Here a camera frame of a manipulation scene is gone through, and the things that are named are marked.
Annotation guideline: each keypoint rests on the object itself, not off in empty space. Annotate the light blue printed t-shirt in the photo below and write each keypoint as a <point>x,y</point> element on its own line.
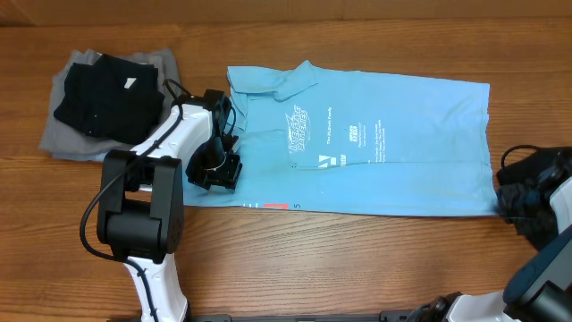
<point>315,139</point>

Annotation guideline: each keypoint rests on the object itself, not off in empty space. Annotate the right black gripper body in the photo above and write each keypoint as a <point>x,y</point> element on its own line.
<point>509,199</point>

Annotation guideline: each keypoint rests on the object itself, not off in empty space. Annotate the black folded shirt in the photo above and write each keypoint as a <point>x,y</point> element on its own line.
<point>111,99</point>

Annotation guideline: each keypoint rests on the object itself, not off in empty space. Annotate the black garment at right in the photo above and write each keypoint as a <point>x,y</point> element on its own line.
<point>542,167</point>

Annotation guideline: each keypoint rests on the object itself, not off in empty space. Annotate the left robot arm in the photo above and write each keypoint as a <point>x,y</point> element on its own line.
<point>141,209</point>

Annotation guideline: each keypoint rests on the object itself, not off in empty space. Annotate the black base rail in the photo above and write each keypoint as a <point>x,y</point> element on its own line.
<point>383,316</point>

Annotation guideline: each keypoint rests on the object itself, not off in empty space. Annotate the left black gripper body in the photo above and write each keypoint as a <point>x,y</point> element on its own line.
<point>213,165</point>

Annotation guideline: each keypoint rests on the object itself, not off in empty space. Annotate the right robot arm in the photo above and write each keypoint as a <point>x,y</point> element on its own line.
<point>539,291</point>

